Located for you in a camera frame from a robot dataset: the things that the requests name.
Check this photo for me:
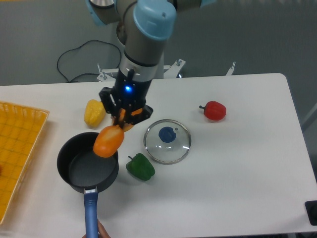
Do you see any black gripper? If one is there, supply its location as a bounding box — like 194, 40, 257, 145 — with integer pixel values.
99, 70, 154, 129

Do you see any black device at table edge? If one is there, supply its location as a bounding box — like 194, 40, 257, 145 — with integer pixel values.
305, 200, 317, 226

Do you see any red bell pepper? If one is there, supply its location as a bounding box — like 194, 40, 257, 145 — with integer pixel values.
199, 101, 227, 121

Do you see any green bell pepper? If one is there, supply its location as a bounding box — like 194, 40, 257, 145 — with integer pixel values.
126, 153, 156, 181

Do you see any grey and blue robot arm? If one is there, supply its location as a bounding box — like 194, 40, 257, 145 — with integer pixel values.
86, 0, 213, 128

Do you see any yellow plastic basket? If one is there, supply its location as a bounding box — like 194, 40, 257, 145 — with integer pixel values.
0, 101, 50, 224

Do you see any white bracket behind table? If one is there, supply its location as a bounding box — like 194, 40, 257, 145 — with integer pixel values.
226, 61, 236, 76

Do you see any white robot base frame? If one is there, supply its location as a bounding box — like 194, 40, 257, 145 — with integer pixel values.
96, 59, 186, 82

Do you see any person's hand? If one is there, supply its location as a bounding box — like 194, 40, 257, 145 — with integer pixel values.
97, 220, 110, 238

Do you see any long orange bread loaf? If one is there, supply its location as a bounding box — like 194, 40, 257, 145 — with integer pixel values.
93, 109, 133, 158

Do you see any black pot with blue handle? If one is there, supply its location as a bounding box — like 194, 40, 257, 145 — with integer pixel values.
57, 132, 119, 238

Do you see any yellow bell pepper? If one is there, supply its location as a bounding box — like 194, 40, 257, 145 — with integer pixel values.
84, 99, 106, 127

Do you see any glass lid with blue knob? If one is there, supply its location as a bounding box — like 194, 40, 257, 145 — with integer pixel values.
143, 119, 192, 165

